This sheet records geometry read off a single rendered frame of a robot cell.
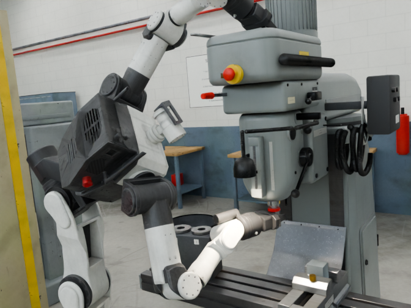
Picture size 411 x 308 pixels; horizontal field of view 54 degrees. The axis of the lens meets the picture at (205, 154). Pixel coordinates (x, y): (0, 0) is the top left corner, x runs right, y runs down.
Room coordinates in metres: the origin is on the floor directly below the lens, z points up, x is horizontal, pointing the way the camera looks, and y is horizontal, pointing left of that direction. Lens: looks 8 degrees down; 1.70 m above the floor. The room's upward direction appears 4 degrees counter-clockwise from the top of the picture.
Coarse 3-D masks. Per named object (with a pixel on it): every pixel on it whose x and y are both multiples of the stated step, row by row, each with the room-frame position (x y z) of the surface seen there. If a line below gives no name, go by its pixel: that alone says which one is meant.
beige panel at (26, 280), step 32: (0, 32) 2.47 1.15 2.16; (0, 64) 2.45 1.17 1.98; (0, 96) 2.43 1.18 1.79; (0, 128) 2.41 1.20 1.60; (0, 160) 2.38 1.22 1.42; (0, 192) 2.36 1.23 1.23; (0, 224) 2.33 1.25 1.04; (32, 224) 2.50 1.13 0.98; (0, 256) 2.31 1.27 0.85; (32, 256) 2.47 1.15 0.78; (0, 288) 2.29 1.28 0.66; (32, 288) 2.45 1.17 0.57
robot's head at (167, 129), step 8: (160, 112) 1.31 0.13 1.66; (160, 120) 1.32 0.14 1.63; (168, 120) 1.31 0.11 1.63; (176, 120) 1.34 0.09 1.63; (152, 128) 1.34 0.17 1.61; (160, 128) 1.33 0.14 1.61; (168, 128) 1.30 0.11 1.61; (176, 128) 1.30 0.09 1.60; (160, 136) 1.33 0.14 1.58; (168, 136) 1.30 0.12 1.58; (176, 136) 1.29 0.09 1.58
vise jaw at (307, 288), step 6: (294, 276) 1.35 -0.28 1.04; (300, 276) 1.35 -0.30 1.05; (306, 276) 1.34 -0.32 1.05; (318, 276) 1.34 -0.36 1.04; (294, 282) 1.34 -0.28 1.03; (300, 282) 1.33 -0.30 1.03; (306, 282) 1.32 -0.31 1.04; (312, 282) 1.31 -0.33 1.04; (318, 282) 1.30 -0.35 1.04; (324, 282) 1.29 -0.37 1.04; (330, 282) 1.30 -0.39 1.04; (294, 288) 1.33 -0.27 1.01; (300, 288) 1.32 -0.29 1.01; (306, 288) 1.31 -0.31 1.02; (312, 288) 1.30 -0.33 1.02; (318, 288) 1.28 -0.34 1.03; (324, 288) 1.27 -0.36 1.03; (330, 288) 1.30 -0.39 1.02; (318, 294) 1.28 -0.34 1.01; (324, 294) 1.27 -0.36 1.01
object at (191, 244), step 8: (184, 224) 1.76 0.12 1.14; (176, 232) 1.68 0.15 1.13; (184, 232) 1.68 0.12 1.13; (192, 232) 1.66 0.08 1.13; (200, 232) 1.64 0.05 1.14; (208, 232) 1.64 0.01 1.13; (184, 240) 1.65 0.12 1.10; (192, 240) 1.63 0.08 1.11; (200, 240) 1.62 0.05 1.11; (208, 240) 1.60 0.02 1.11; (184, 248) 1.65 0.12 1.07; (192, 248) 1.63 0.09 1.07; (200, 248) 1.62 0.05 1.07; (184, 256) 1.65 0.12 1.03; (192, 256) 1.63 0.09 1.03; (184, 264) 1.65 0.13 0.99; (216, 272) 1.64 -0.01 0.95
